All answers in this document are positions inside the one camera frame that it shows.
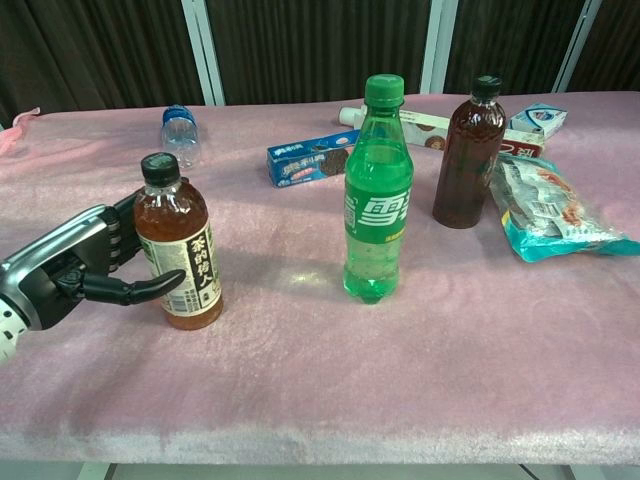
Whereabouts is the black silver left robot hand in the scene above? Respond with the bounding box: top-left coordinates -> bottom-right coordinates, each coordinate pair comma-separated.
0,189 -> 187,332

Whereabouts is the amber tea bottle black cap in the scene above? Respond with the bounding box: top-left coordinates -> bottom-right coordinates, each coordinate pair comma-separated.
133,152 -> 224,331

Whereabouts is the empty clear water bottle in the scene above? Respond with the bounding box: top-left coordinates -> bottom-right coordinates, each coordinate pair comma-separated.
160,103 -> 203,170

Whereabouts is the pink plush tablecloth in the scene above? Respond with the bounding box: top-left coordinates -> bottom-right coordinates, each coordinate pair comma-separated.
0,92 -> 640,466

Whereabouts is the blue cookie box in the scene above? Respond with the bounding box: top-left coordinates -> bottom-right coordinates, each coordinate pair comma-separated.
266,128 -> 362,189

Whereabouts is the white tube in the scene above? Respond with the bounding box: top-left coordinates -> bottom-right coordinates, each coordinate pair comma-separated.
338,105 -> 370,127

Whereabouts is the green soda bottle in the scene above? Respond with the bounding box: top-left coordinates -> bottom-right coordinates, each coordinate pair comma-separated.
342,73 -> 415,305

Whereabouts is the dark pleated curtain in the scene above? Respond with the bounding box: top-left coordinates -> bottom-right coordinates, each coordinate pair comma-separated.
0,0 -> 640,129

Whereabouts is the long white cookie box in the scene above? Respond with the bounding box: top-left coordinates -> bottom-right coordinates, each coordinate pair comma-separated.
360,109 -> 451,150

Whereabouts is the dark brown drink bottle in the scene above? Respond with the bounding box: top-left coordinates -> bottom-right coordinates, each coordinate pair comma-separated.
432,75 -> 507,230

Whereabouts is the red toothpaste box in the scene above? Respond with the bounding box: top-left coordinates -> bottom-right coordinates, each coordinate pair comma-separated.
499,128 -> 547,159

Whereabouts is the teal snack bag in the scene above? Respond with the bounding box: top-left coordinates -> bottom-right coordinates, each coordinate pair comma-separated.
488,152 -> 640,264

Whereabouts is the blue white small carton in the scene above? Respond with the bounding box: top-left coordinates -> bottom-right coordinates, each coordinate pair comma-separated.
508,103 -> 569,141

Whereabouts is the white table frame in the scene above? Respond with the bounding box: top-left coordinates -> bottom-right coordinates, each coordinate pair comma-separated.
74,462 -> 640,480

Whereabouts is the white frame post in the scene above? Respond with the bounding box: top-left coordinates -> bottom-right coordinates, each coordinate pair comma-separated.
180,0 -> 226,106
419,0 -> 459,95
552,0 -> 604,94

